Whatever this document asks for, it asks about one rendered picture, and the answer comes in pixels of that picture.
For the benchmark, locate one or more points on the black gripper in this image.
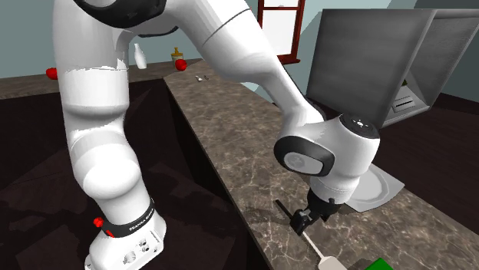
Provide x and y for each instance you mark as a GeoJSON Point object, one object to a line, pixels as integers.
{"type": "Point", "coordinates": [321, 208]}

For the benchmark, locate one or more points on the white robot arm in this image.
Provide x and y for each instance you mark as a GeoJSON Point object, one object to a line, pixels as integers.
{"type": "Point", "coordinates": [101, 112]}

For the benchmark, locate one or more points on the white square plate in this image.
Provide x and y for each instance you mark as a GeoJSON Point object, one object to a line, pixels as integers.
{"type": "Point", "coordinates": [378, 187]}

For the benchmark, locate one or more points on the green box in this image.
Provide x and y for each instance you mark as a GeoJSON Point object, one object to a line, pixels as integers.
{"type": "Point", "coordinates": [378, 264]}

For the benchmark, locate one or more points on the small white utensil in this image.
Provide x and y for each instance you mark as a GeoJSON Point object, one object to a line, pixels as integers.
{"type": "Point", "coordinates": [198, 78]}

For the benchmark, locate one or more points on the red framed window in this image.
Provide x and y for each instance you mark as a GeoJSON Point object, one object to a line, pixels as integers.
{"type": "Point", "coordinates": [280, 30]}

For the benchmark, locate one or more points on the red apple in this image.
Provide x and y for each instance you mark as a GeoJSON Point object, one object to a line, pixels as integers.
{"type": "Point", "coordinates": [181, 65]}
{"type": "Point", "coordinates": [52, 73]}

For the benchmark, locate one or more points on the yellow jar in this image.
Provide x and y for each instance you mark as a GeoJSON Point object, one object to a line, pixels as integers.
{"type": "Point", "coordinates": [176, 54]}

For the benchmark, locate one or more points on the white bottle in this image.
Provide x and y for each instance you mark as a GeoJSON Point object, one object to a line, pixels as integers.
{"type": "Point", "coordinates": [140, 58]}

